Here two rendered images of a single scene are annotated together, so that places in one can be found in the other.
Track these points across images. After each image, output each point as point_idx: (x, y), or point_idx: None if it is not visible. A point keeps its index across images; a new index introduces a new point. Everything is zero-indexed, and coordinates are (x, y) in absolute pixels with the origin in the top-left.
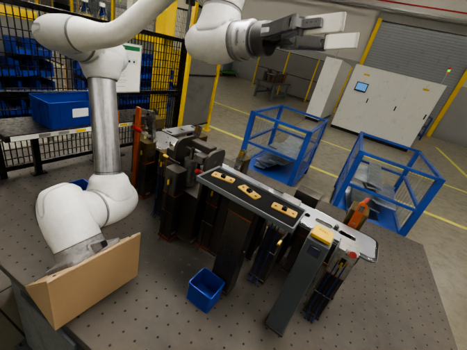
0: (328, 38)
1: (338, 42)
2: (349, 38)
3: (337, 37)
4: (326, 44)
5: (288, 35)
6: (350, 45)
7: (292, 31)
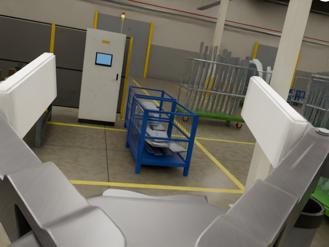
0: (15, 103)
1: (35, 102)
2: (48, 78)
3: (31, 86)
4: (15, 127)
5: (296, 219)
6: (51, 97)
7: (311, 191)
